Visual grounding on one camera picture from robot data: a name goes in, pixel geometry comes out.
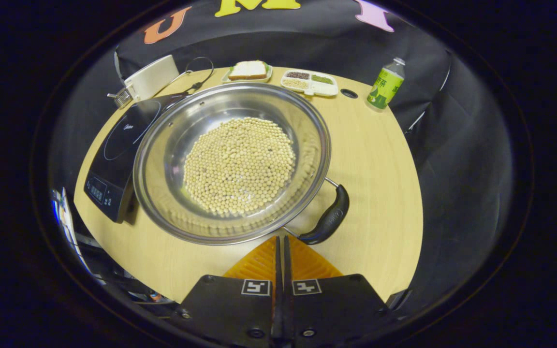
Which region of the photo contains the stainless steel pot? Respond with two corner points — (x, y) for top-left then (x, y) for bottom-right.
(132, 82), (351, 246)

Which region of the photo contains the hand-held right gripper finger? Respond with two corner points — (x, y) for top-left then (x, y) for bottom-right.
(283, 235), (390, 345)
(170, 235), (283, 345)

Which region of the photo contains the sandwich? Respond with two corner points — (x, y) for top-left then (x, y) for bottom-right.
(228, 60), (268, 81)

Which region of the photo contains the white sandwich plate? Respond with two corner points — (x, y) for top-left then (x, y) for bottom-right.
(221, 63), (273, 84)

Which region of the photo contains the black induction cooktop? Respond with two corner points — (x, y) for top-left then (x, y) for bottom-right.
(84, 92), (190, 224)

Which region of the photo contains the white divided bean tray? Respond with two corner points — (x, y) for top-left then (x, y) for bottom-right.
(280, 69), (339, 97)

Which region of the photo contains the black power cable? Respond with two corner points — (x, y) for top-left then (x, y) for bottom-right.
(155, 57), (215, 97)

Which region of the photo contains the small metal wire holder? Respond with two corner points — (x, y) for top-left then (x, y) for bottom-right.
(107, 87), (133, 109)

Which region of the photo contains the white toaster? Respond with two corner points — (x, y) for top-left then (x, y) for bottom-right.
(124, 55), (181, 102)

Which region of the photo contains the pile of soybeans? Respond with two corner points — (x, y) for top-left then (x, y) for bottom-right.
(183, 117), (297, 217)

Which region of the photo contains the green label drink bottle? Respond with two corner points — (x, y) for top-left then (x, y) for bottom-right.
(366, 57), (406, 111)

